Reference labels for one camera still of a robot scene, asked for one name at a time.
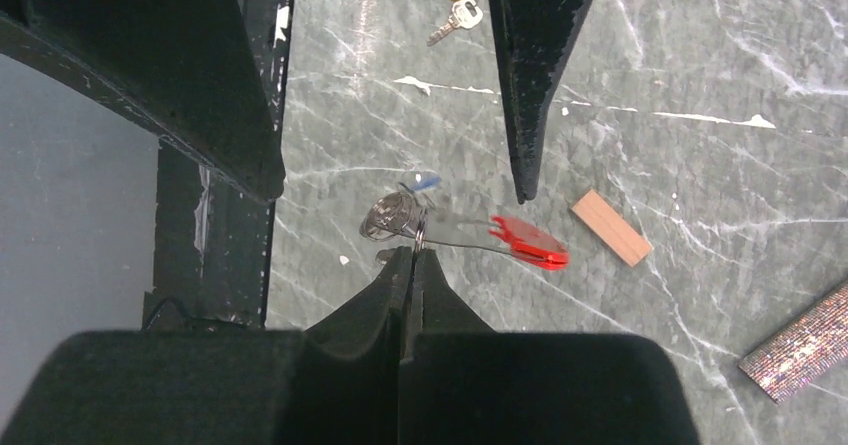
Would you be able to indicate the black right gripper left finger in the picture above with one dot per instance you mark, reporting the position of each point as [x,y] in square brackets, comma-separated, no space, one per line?
[372,321]

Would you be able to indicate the blue key tag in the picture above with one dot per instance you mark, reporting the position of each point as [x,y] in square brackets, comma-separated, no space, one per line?
[424,183]

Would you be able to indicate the silver key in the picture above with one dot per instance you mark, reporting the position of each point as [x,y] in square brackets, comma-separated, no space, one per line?
[464,14]

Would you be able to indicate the glitter silver microphone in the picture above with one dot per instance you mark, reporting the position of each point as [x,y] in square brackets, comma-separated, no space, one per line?
[802,350]

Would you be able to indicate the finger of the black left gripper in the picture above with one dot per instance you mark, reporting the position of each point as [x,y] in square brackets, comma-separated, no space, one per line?
[533,42]
[181,69]

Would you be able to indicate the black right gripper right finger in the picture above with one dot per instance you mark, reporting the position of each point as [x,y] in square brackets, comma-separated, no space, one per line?
[439,321]

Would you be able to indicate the red handled key holder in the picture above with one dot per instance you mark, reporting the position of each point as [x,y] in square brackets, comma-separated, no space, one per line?
[412,214]

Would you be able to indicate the small wooden block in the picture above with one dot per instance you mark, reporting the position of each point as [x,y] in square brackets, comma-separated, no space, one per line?
[611,228]

